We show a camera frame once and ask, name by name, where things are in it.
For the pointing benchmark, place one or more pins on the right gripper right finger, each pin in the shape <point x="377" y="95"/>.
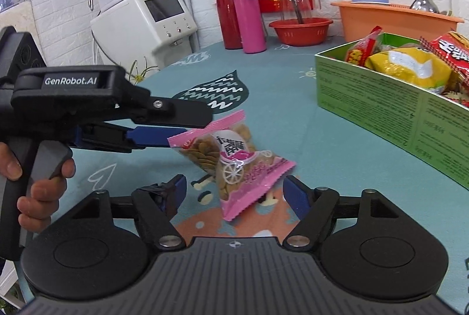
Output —
<point x="318" y="210"/>

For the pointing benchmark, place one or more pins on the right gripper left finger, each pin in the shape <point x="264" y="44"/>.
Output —
<point x="154" y="207"/>

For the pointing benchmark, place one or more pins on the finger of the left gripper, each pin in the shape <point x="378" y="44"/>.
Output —
<point x="121" y="139"/>

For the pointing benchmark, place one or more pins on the pink nut snack bag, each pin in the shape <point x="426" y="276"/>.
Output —
<point x="225" y="150"/>

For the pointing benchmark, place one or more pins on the yellow chips bag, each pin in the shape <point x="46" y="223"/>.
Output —
<point x="412" y="65"/>

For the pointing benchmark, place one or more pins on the red Vidal snack bag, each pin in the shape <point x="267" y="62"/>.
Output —
<point x="452" y="48"/>

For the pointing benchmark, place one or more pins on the dried yellow flower plant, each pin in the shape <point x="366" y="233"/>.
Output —
<point x="140" y="71"/>

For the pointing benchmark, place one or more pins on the white touchscreen appliance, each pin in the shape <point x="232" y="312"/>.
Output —
<point x="160" y="30"/>

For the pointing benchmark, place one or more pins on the green cardboard box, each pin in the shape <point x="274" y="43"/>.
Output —
<point x="425" y="124"/>

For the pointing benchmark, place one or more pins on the red plastic basket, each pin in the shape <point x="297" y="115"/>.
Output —
<point x="312" y="31"/>

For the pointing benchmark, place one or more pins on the orange plastic basin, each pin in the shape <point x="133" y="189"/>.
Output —
<point x="358" y="19"/>

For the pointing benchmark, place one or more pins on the pink thermos bottle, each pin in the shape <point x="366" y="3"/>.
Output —
<point x="251" y="26"/>

